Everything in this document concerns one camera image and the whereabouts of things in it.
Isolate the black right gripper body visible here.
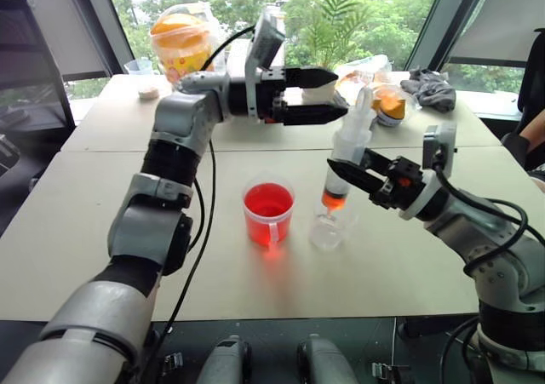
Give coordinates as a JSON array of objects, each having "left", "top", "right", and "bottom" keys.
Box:
[{"left": 368, "top": 155, "right": 427, "bottom": 211}]

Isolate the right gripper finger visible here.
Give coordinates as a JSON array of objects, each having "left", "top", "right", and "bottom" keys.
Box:
[
  {"left": 360, "top": 146, "right": 396, "bottom": 175},
  {"left": 326, "top": 158, "right": 385, "bottom": 195}
]

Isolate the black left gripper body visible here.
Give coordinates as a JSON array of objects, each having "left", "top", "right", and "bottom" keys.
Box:
[{"left": 258, "top": 66, "right": 299, "bottom": 126}]

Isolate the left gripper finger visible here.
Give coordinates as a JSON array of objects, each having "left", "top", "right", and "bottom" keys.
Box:
[
  {"left": 284, "top": 66, "right": 340, "bottom": 91},
  {"left": 280, "top": 102, "right": 351, "bottom": 127}
]

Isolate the clear plastic syringe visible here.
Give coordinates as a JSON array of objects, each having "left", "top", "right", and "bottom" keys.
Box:
[{"left": 319, "top": 85, "right": 376, "bottom": 215}]

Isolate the empty clear plastic cup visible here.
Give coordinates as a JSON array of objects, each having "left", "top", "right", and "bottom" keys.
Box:
[{"left": 309, "top": 196, "right": 358, "bottom": 251}]

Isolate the cup with red liquid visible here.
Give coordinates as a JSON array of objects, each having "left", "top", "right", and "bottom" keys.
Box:
[{"left": 241, "top": 179, "right": 296, "bottom": 249}]

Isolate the clear measuring cup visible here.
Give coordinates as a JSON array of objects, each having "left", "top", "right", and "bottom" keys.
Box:
[{"left": 123, "top": 57, "right": 155, "bottom": 77}]

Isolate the orange and white packet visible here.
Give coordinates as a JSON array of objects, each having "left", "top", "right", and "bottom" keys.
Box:
[{"left": 370, "top": 83, "right": 406, "bottom": 129}]

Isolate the clear plastic bag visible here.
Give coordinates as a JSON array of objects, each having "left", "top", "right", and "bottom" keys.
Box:
[{"left": 335, "top": 54, "right": 393, "bottom": 105}]

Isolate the green potted plant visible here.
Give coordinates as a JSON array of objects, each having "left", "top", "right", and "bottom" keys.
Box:
[{"left": 297, "top": 0, "right": 372, "bottom": 71}]

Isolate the grey cloth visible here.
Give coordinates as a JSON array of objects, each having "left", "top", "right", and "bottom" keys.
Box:
[{"left": 399, "top": 66, "right": 457, "bottom": 113}]

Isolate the orange-lidded tub in bag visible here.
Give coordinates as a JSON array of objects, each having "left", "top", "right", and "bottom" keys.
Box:
[{"left": 149, "top": 1, "right": 223, "bottom": 88}]

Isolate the dark rounded grey shape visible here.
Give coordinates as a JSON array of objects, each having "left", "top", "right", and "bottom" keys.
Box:
[
  {"left": 196, "top": 334, "right": 253, "bottom": 384},
  {"left": 296, "top": 334, "right": 359, "bottom": 384}
]

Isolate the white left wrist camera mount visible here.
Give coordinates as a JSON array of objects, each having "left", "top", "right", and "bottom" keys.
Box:
[{"left": 244, "top": 8, "right": 287, "bottom": 124}]

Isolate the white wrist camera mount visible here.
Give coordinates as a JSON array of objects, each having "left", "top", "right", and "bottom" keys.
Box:
[
  {"left": 399, "top": 123, "right": 459, "bottom": 221},
  {"left": 244, "top": 8, "right": 287, "bottom": 124}
]

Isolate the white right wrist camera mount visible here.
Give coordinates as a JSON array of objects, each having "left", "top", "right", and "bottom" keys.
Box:
[{"left": 399, "top": 123, "right": 459, "bottom": 221}]

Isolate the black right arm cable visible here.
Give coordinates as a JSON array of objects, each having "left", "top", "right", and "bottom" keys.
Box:
[{"left": 432, "top": 162, "right": 536, "bottom": 277}]

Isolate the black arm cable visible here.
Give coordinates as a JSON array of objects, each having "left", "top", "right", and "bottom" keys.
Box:
[
  {"left": 432, "top": 162, "right": 536, "bottom": 277},
  {"left": 143, "top": 25, "right": 257, "bottom": 384}
]

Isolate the black cable loop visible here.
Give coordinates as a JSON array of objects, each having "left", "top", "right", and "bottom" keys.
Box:
[{"left": 439, "top": 314, "right": 483, "bottom": 384}]

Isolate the metal strap buckle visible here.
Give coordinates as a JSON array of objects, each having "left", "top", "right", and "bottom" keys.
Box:
[
  {"left": 160, "top": 351, "right": 185, "bottom": 377},
  {"left": 370, "top": 361, "right": 402, "bottom": 384}
]

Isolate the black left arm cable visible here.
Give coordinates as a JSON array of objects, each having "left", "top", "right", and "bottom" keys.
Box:
[{"left": 143, "top": 25, "right": 257, "bottom": 384}]

